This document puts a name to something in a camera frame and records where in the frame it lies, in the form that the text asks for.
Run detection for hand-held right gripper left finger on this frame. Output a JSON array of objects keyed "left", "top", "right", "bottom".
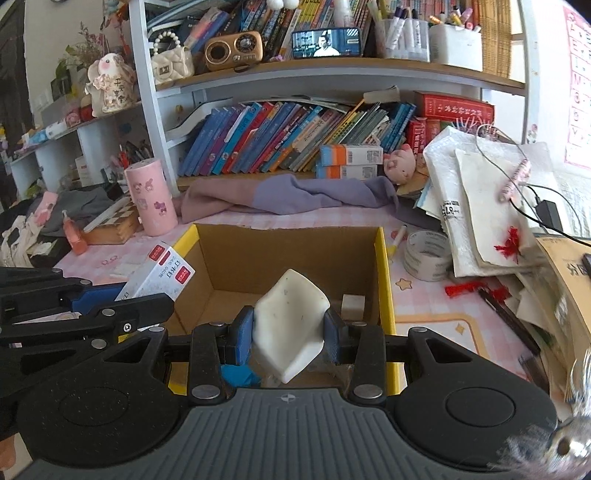
[{"left": 104, "top": 308, "right": 256, "bottom": 407}]

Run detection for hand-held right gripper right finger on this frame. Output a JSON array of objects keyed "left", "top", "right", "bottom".
[{"left": 323, "top": 309, "right": 467, "bottom": 407}]

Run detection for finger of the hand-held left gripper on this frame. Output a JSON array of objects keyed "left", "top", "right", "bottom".
[
  {"left": 0, "top": 267, "right": 123, "bottom": 324},
  {"left": 0, "top": 294, "right": 175, "bottom": 398}
]

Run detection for white box red label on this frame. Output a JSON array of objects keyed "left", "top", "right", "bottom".
[{"left": 115, "top": 243, "right": 197, "bottom": 303}]

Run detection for white charger plug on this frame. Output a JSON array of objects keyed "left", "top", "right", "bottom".
[{"left": 341, "top": 295, "right": 366, "bottom": 319}]

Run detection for white curved block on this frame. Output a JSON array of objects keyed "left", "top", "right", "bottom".
[{"left": 252, "top": 268, "right": 331, "bottom": 385}]

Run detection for cardboard box yellow flaps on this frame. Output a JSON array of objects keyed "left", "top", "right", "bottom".
[{"left": 117, "top": 223, "right": 399, "bottom": 398}]

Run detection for blue plastic piece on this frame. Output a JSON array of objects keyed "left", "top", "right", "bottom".
[{"left": 221, "top": 364, "right": 262, "bottom": 388}]

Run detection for orange pump bottle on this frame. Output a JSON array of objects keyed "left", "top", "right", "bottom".
[{"left": 61, "top": 210, "right": 88, "bottom": 256}]

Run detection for wooden box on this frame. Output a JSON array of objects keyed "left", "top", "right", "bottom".
[{"left": 82, "top": 196, "right": 141, "bottom": 245}]

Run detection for black and white cloth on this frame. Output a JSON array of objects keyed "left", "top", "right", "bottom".
[{"left": 0, "top": 210, "right": 70, "bottom": 268}]

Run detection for grey cloth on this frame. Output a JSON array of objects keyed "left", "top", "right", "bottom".
[{"left": 28, "top": 187, "right": 116, "bottom": 237}]

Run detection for pink printed tumbler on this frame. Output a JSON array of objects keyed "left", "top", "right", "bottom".
[{"left": 124, "top": 158, "right": 179, "bottom": 237}]

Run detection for white marker pen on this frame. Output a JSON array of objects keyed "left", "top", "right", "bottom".
[{"left": 387, "top": 224, "right": 408, "bottom": 259}]

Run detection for clear tape roll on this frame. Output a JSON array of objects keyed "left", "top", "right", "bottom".
[{"left": 404, "top": 229, "right": 452, "bottom": 282}]

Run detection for red tassel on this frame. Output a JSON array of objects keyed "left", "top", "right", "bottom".
[
  {"left": 494, "top": 226, "right": 523, "bottom": 264},
  {"left": 444, "top": 281, "right": 509, "bottom": 302}
]

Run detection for purple and pink cloth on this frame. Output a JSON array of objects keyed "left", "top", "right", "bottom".
[{"left": 180, "top": 174, "right": 444, "bottom": 232}]

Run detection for orange blue white carton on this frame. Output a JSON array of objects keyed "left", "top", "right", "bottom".
[
  {"left": 320, "top": 144, "right": 384, "bottom": 167},
  {"left": 316, "top": 164, "right": 386, "bottom": 181}
]

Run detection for white side shelf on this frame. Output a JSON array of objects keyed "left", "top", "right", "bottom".
[{"left": 9, "top": 102, "right": 146, "bottom": 199}]

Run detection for black pen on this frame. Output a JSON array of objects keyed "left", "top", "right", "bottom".
[{"left": 478, "top": 288, "right": 542, "bottom": 356}]

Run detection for pink pig plush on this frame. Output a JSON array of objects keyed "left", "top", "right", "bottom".
[{"left": 382, "top": 143, "right": 417, "bottom": 185}]

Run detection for white desk bookshelf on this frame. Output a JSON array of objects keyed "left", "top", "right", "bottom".
[{"left": 129, "top": 0, "right": 541, "bottom": 195}]

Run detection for row of colourful thin books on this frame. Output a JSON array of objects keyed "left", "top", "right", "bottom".
[{"left": 178, "top": 95, "right": 419, "bottom": 177}]

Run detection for white rabbit doll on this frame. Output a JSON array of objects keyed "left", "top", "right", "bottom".
[{"left": 87, "top": 53, "right": 138, "bottom": 118}]

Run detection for brown kraft envelope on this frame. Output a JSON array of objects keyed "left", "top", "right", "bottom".
[{"left": 536, "top": 235, "right": 591, "bottom": 370}]

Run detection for dried flower bouquet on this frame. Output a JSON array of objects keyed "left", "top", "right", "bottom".
[{"left": 55, "top": 23, "right": 108, "bottom": 93}]

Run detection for white quilted pearl handbag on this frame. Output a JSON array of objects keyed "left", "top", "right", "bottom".
[{"left": 151, "top": 31, "right": 195, "bottom": 86}]

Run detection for black power adapter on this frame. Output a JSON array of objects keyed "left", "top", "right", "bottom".
[{"left": 536, "top": 199, "right": 565, "bottom": 234}]

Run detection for red thick book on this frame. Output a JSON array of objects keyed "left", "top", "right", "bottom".
[{"left": 412, "top": 91, "right": 496, "bottom": 125}]

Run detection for grey fur pompom charm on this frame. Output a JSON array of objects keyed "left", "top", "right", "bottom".
[{"left": 503, "top": 351, "right": 591, "bottom": 480}]

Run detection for gold retro radio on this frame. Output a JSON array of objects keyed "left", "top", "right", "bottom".
[{"left": 204, "top": 33, "right": 264, "bottom": 72}]

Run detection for smartphone with lit screen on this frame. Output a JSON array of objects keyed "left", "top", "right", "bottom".
[{"left": 291, "top": 27, "right": 363, "bottom": 60}]

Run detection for white pen holder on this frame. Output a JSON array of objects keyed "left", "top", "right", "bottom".
[
  {"left": 429, "top": 23, "right": 483, "bottom": 72},
  {"left": 376, "top": 18, "right": 430, "bottom": 63}
]

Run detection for row of thick paperback books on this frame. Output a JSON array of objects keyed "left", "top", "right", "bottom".
[{"left": 148, "top": 0, "right": 384, "bottom": 61}]

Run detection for bundle of white markers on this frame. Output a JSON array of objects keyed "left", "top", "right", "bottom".
[{"left": 369, "top": 0, "right": 430, "bottom": 51}]

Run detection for bamboo mat roll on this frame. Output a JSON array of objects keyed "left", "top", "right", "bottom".
[{"left": 478, "top": 0, "right": 513, "bottom": 77}]

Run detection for bundle of coloured pens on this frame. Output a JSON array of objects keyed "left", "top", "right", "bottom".
[{"left": 429, "top": 0, "right": 481, "bottom": 31}]

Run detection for pink beaded strap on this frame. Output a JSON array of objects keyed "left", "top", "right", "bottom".
[{"left": 499, "top": 159, "right": 532, "bottom": 202}]

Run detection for black cable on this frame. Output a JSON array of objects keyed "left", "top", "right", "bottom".
[{"left": 475, "top": 124, "right": 591, "bottom": 243}]

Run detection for pink wall chart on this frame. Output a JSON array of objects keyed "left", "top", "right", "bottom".
[{"left": 563, "top": 4, "right": 591, "bottom": 169}]

